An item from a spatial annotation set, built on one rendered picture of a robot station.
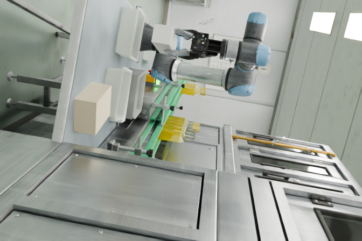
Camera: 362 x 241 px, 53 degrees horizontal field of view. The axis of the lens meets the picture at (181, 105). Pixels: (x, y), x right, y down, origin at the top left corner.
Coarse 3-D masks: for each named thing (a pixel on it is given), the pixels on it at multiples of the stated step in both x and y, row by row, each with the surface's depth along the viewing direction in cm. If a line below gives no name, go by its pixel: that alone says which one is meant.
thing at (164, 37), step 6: (156, 24) 118; (156, 30) 118; (162, 30) 118; (168, 30) 118; (156, 36) 118; (162, 36) 118; (168, 36) 118; (174, 36) 128; (156, 42) 119; (162, 42) 118; (168, 42) 118; (174, 42) 132; (162, 48) 130; (168, 48) 127; (174, 48) 135
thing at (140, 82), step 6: (144, 72) 184; (138, 78) 173; (144, 78) 189; (138, 84) 174; (144, 84) 190; (138, 90) 191; (138, 96) 192; (138, 102) 193; (138, 108) 193; (138, 114) 187
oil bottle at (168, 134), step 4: (164, 128) 200; (164, 132) 196; (168, 132) 196; (172, 132) 196; (176, 132) 196; (180, 132) 197; (184, 132) 199; (160, 136) 197; (164, 136) 197; (168, 136) 196; (172, 136) 196; (176, 136) 196; (180, 136) 196; (184, 136) 197; (168, 140) 197; (172, 140) 197; (176, 140) 197; (180, 140) 196
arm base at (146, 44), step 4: (144, 24) 187; (148, 24) 190; (144, 28) 185; (148, 28) 188; (152, 28) 188; (144, 32) 185; (148, 32) 185; (152, 32) 186; (144, 36) 185; (148, 36) 185; (144, 40) 185; (148, 40) 186; (144, 44) 187; (148, 44) 187; (152, 44) 187; (140, 48) 189; (144, 48) 189; (148, 48) 189; (152, 48) 189
